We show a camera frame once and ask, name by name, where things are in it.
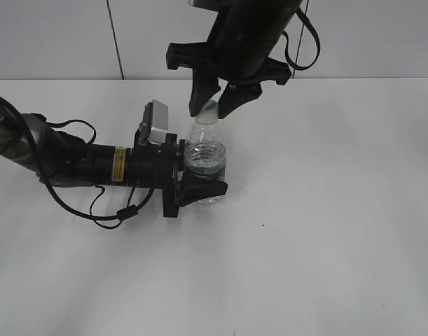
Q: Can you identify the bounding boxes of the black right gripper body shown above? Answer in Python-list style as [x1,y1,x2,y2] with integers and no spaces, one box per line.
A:
[166,6,291,85]

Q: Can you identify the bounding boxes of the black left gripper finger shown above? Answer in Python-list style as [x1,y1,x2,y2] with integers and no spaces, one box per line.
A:
[180,178,228,207]

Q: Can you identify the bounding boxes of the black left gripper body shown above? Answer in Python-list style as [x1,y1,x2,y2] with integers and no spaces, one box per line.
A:
[127,133,184,218]

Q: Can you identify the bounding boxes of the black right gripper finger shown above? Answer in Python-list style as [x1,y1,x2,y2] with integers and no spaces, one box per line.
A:
[188,66,221,117]
[218,82,262,119]

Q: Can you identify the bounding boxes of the white green bottle cap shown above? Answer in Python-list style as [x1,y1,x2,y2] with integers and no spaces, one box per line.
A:
[195,99,219,125]

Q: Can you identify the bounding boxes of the clear plastic water bottle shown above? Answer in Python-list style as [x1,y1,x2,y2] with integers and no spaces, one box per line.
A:
[183,117,228,208]

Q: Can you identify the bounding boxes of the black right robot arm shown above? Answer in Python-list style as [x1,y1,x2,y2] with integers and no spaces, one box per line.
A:
[166,0,301,119]

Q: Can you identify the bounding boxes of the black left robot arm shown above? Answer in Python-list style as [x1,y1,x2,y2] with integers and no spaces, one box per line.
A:
[0,97,228,221]

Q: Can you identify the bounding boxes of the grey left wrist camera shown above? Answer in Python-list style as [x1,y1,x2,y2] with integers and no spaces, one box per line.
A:
[136,99,169,146]

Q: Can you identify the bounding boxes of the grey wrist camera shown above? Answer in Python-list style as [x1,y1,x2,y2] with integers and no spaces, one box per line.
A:
[188,0,220,11]
[136,99,169,146]

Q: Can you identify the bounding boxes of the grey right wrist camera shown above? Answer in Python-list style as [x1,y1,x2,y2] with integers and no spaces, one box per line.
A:
[188,0,220,11]

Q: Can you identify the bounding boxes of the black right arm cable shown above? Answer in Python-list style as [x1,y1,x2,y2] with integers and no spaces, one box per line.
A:
[282,0,322,71]

